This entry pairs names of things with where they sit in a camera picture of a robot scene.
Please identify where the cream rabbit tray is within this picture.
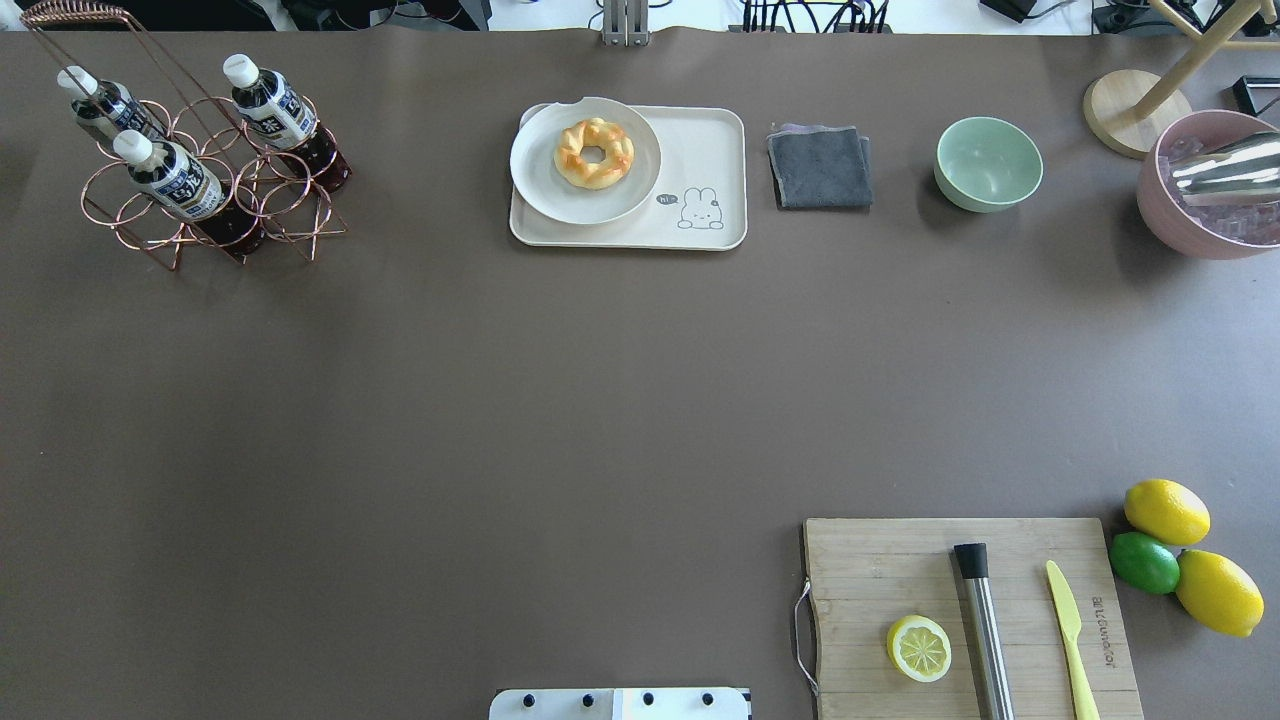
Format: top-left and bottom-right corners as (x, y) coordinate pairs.
(509, 102), (748, 251)

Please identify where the green lime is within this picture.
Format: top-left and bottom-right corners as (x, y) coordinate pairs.
(1108, 530), (1181, 594)

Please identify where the whole lemon lower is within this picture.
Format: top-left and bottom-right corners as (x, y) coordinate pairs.
(1175, 550), (1265, 638)

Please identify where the whole lemon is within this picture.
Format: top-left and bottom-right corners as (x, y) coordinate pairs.
(1123, 478), (1211, 546)
(1175, 550), (1265, 638)

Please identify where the copper wire bottle rack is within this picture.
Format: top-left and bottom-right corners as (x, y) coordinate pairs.
(20, 1), (351, 270)

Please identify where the yellow plastic knife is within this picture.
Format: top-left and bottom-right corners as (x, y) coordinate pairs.
(1044, 560), (1101, 720)

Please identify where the half lemon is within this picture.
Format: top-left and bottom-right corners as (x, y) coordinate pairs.
(886, 614), (952, 683)

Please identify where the wooden cutting board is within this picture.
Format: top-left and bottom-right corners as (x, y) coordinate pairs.
(804, 518), (1144, 719)

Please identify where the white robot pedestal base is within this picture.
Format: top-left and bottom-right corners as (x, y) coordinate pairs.
(488, 685), (753, 719)

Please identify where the wooden stand with round base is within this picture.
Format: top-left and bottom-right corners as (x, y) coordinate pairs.
(1083, 1), (1277, 160)

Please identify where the steel muddler black tip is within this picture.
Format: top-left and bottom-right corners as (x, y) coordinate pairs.
(954, 543), (1016, 719)

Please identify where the grey folded cloth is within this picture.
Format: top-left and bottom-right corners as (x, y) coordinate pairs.
(767, 123), (876, 210)

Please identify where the pink ice bowl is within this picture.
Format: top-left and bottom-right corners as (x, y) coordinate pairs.
(1137, 110), (1277, 260)

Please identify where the glazed ring donut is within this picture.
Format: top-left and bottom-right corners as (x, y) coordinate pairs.
(553, 117), (636, 191)

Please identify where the steel ice scoop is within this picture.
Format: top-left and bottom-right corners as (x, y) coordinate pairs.
(1170, 131), (1279, 206)

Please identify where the green bowl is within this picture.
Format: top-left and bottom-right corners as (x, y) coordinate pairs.
(933, 117), (1044, 213)

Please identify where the whole lemon upper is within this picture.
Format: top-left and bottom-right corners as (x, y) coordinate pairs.
(1123, 478), (1211, 546)

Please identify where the tea bottle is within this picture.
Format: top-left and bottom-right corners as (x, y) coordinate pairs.
(113, 129), (265, 258)
(223, 54), (351, 193)
(56, 65), (166, 150)

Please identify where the white round plate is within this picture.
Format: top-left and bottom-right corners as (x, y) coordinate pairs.
(509, 97), (660, 225)

